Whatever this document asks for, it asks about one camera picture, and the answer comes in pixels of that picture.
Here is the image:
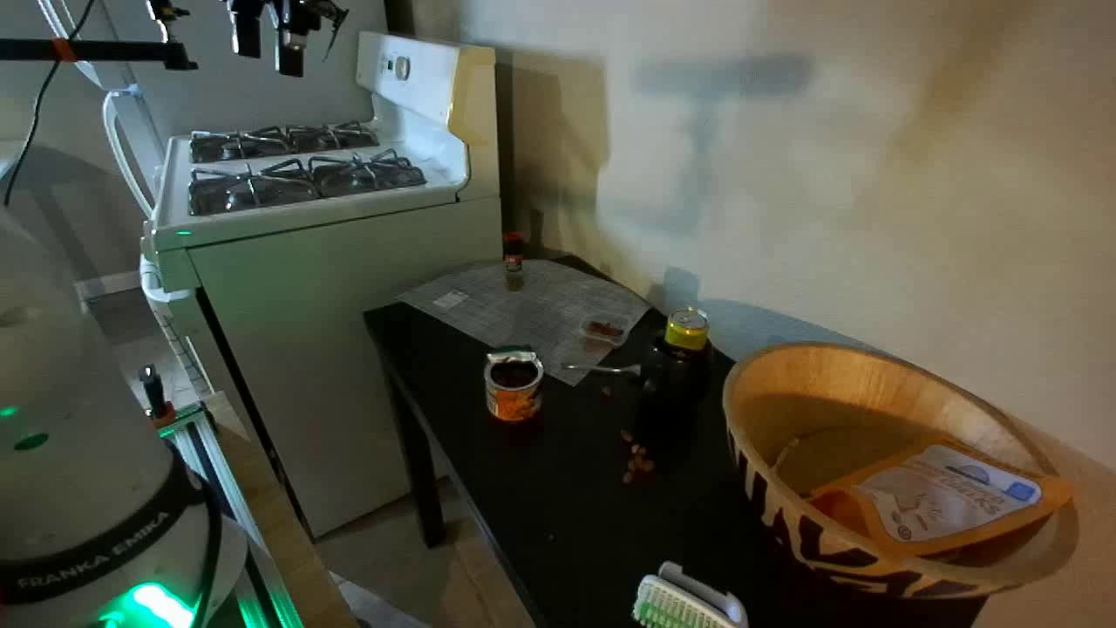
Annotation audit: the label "grey woven placemat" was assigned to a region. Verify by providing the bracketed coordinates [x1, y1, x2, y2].
[399, 256, 657, 390]

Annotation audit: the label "black camera stand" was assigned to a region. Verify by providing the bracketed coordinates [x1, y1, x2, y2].
[0, 0, 202, 73]

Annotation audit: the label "zebra pattern wooden bowl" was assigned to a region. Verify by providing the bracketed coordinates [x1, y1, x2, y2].
[720, 343, 1079, 603]

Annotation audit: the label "small bowl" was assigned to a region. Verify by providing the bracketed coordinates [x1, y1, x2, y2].
[629, 557, 755, 628]

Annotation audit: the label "dark bottle with yellow lid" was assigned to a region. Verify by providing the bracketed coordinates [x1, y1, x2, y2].
[650, 305, 714, 440]

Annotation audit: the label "green can lid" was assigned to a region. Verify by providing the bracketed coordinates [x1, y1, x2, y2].
[487, 339, 547, 364]

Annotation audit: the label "black table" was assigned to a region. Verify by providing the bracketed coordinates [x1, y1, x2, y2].
[363, 247, 990, 628]

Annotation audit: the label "aluminium frame robot table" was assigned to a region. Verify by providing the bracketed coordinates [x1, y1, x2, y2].
[154, 396, 359, 628]

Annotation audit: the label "small dark pepper grinder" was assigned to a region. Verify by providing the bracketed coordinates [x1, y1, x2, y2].
[499, 226, 530, 292]

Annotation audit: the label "spilled coffee beans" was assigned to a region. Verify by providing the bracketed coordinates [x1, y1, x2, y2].
[613, 426, 661, 489]

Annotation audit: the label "metal spoon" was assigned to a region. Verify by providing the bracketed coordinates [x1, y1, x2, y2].
[567, 361, 646, 380]

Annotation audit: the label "thin black cable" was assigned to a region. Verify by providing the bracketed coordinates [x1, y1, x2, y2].
[0, 0, 74, 208]

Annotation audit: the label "white gas stove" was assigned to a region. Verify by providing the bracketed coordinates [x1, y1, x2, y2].
[135, 28, 506, 542]

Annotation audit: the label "black and red knob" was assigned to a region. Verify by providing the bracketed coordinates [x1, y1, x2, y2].
[135, 364, 177, 426]

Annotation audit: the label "orange and white packet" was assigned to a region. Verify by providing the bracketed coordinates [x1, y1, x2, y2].
[813, 442, 1075, 557]

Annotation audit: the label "white hose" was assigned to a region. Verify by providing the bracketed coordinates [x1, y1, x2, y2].
[33, 0, 168, 225]

